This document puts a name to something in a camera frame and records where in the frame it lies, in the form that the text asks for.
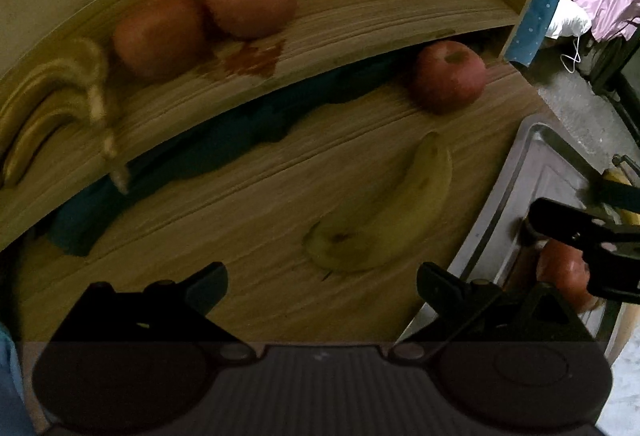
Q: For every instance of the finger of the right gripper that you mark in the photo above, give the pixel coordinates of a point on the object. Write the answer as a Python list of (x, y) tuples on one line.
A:
[(575, 227), (616, 194)]

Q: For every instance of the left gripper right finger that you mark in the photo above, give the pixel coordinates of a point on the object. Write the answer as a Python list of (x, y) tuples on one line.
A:
[(456, 306)]

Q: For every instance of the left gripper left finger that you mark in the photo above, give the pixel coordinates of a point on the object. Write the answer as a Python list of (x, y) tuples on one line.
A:
[(185, 305)]

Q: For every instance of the red apple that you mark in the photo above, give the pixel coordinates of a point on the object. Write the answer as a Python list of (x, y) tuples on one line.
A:
[(562, 265), (450, 76)]

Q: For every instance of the blue garment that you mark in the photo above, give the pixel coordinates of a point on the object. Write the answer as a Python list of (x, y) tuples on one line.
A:
[(14, 418)]

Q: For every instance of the banana bunch on shelf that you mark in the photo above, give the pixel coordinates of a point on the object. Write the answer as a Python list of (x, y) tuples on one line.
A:
[(66, 85)]

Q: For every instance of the red apple shelf left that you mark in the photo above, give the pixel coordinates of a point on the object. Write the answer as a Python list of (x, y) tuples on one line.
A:
[(160, 39)]

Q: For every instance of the wooden desk shelf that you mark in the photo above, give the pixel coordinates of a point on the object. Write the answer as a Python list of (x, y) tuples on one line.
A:
[(232, 73)]

